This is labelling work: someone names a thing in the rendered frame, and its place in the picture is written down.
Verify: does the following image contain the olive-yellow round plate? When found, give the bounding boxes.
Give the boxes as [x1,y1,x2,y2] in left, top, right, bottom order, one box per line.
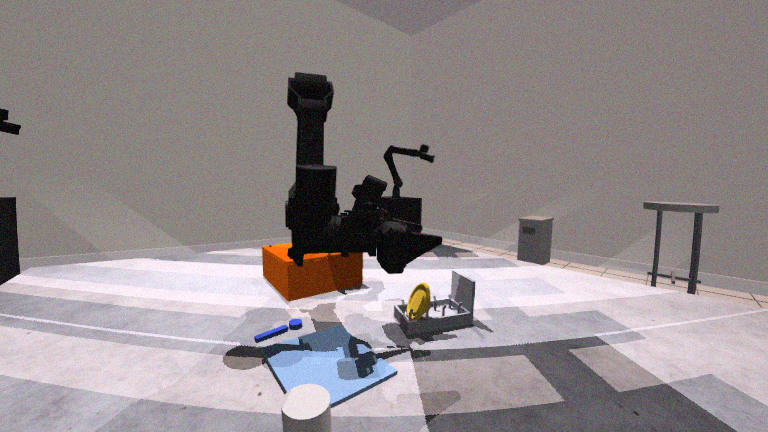
[406,283,431,321]

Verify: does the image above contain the light blue mat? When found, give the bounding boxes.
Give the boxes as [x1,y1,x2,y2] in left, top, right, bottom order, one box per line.
[261,325,398,409]

